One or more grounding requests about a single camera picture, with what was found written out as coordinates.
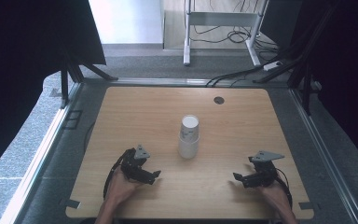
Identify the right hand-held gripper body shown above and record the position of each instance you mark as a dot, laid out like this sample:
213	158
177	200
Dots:
265	169

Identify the person's right hand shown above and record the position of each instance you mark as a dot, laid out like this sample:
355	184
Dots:
273	196

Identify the white metal desk frame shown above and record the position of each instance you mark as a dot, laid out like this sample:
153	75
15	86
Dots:
217	19

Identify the white power strip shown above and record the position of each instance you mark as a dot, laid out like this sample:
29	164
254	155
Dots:
272	65

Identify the black stand legs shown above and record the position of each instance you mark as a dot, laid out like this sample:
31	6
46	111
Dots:
64	87

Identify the round grey table grommet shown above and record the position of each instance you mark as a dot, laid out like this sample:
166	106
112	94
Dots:
219	100

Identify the black metal stand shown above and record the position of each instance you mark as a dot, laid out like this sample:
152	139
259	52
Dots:
306	93

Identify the white paper cup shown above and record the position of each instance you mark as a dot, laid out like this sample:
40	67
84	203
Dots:
189	126
188	149

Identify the dark floor socket plate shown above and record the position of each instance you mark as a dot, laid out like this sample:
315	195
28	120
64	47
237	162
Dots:
72	119

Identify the aluminium floor rail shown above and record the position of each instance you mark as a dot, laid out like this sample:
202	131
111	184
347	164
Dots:
167	81
34	161
329	155

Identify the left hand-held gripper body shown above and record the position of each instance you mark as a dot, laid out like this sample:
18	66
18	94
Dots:
133	165

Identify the black curtain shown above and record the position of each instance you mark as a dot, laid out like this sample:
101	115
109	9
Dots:
354	62
12	62

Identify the person's left hand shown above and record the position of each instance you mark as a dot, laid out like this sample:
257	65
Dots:
121	188

